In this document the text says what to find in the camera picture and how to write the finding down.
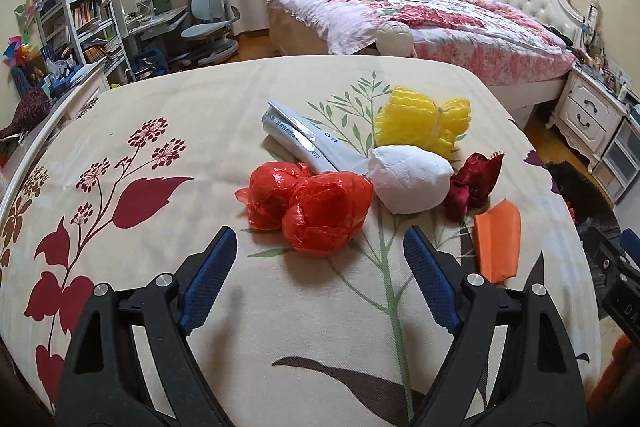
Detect floral cream tablecloth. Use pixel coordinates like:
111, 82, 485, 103
1, 56, 601, 426

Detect dark red ribbon flower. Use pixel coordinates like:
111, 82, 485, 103
442, 153, 504, 222

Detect white paper ball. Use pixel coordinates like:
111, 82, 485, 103
367, 145, 454, 215

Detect black lined trash bin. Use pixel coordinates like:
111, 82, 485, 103
546, 161, 622, 246

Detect clear plastic drawer unit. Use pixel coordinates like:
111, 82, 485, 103
592, 117, 639, 204

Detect pink floral quilt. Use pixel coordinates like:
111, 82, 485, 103
269, 0, 575, 86

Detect white two-drawer nightstand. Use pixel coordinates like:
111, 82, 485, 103
546, 66, 627, 173

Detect white bed with headboard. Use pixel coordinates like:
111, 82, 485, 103
267, 0, 582, 112

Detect silver white foil pouch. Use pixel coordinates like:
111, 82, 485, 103
262, 100, 368, 176

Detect white round bed post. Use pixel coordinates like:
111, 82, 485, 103
375, 20, 414, 57

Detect grey office chair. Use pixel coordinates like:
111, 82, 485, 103
175, 0, 241, 68

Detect orange plastic wrapper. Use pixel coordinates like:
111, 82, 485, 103
474, 199, 521, 285

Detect grey study desk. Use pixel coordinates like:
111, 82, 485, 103
117, 5, 190, 75

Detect red plastic bag ball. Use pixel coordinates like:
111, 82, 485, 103
234, 161, 373, 257

